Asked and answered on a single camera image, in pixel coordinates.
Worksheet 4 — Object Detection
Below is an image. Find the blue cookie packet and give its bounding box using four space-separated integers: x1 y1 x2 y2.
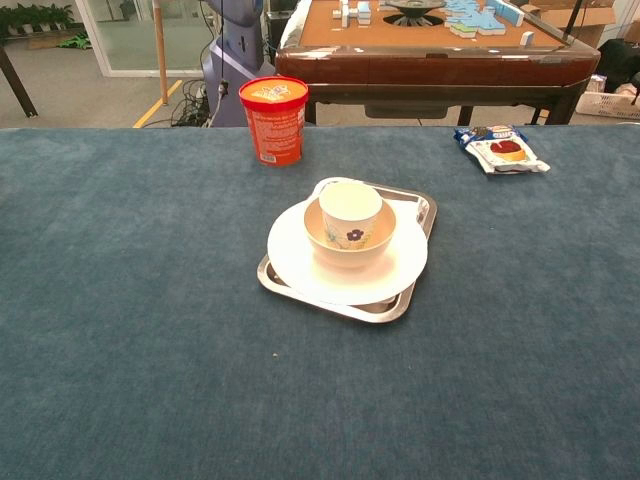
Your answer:
453 124 530 151

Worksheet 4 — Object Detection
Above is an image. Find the blue table cloth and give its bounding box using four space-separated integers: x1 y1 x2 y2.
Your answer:
0 124 640 480

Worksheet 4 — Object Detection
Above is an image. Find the black floor cable bundle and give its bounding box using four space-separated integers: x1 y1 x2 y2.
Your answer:
169 78 212 129

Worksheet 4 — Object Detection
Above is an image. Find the beige bowl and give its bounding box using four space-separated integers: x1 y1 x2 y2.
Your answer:
303 197 398 269

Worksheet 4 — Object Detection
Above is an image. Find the red snack tub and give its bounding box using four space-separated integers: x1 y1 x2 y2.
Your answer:
238 75 310 168

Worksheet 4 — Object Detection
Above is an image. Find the wooden pole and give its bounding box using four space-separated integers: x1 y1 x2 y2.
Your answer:
152 0 170 106

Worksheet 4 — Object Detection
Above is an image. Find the black bag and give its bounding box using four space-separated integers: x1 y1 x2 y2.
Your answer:
597 38 640 94

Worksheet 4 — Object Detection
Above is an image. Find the black mahjong table dial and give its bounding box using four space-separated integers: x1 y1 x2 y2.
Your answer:
382 0 447 26

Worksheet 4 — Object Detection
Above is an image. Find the white pastry packet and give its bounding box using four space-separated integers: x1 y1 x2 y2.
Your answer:
464 138 552 176

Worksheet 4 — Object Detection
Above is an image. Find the brown mahjong table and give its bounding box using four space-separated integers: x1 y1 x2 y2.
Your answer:
274 0 601 127

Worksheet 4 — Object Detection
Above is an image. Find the metal tray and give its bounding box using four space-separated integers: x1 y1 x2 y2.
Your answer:
256 177 439 325

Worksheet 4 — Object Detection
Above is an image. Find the white round plate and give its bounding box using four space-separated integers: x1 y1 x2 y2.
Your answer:
266 199 429 307

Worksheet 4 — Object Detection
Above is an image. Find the black table leg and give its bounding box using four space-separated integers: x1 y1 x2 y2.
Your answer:
0 43 39 119

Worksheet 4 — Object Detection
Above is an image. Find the blue mahjong tile pile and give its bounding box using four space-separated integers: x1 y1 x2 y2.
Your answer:
443 0 526 39

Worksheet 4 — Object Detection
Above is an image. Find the standing mahjong tile cluster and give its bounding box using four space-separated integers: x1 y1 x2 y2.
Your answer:
333 0 374 27

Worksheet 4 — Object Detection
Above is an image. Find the cardboard box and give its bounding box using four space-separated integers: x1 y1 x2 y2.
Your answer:
529 0 640 49

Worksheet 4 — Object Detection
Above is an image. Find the flower print paper cup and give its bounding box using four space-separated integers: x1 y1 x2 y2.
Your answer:
318 182 384 250

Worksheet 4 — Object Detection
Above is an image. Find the white plastic basket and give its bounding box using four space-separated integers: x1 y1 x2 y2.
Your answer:
574 74 640 120

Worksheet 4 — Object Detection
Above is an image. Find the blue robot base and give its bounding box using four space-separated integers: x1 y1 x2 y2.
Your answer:
201 0 276 129

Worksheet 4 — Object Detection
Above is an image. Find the potted plants row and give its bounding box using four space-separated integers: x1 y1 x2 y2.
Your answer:
0 3 75 37

